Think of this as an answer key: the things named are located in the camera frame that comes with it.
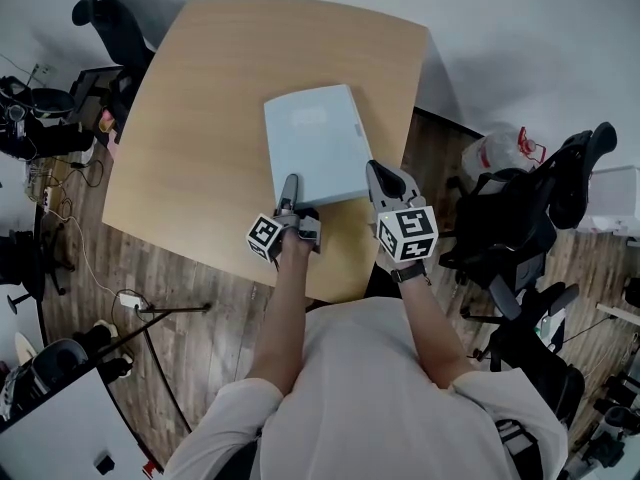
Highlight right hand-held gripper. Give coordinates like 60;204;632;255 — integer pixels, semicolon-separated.
365;159;440;264

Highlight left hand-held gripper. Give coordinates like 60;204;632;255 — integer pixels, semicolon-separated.
245;173;322;263

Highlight person's left forearm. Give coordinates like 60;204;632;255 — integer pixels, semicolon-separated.
248;235;314;397

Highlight person's right forearm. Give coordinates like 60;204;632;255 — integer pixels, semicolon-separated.
375;247;476;392

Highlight black wristwatch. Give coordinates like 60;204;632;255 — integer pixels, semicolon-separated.
389;261;429;285

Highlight black backpack white logo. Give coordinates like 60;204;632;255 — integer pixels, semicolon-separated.
457;167;559;274

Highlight wooden table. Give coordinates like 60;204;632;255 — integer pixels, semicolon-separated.
101;0;431;305

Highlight person's white shirt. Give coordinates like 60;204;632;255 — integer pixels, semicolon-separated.
163;296;569;480

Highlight black stand legs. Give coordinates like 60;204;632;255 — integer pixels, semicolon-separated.
97;303;212;432

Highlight white cardboard box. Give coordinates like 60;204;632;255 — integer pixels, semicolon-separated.
574;165;640;234

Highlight person's black trousers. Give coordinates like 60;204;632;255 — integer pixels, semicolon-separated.
214;440;261;480

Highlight white desk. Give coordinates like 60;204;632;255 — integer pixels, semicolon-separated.
0;367;151;480

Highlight clear water jug red handle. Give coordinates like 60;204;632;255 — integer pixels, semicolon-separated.
460;122;549;182

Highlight white floor cable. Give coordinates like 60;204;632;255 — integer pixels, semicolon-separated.
49;207;120;295

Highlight black grey harness strap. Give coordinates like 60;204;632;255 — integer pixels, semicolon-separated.
494;417;544;480

